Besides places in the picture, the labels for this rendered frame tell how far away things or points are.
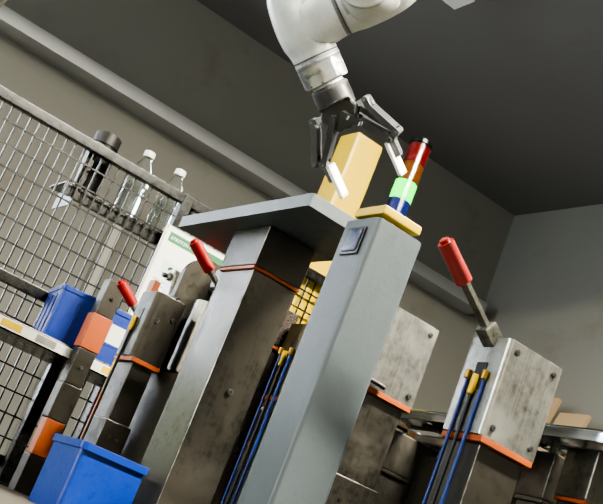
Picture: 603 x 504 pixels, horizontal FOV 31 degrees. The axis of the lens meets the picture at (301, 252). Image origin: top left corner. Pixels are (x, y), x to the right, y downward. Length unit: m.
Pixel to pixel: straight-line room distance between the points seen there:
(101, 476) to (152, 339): 0.46
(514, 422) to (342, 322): 0.22
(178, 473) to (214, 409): 0.09
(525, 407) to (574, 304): 4.25
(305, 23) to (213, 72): 3.20
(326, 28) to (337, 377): 0.97
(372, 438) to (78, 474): 0.38
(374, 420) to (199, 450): 0.23
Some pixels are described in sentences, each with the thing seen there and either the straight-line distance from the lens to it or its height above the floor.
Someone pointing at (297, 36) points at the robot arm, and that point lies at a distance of 2.06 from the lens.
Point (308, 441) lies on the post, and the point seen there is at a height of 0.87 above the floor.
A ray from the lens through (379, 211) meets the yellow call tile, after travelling 1.28.
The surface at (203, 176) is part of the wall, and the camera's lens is 5.13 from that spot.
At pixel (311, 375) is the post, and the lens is 1.22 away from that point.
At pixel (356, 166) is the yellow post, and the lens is 3.20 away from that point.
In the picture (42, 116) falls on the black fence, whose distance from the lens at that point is 2.74.
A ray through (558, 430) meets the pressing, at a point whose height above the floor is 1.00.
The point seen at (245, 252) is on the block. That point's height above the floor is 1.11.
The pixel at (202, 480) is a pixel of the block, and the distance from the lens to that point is 1.43.
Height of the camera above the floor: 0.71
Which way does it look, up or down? 17 degrees up
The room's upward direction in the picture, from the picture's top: 22 degrees clockwise
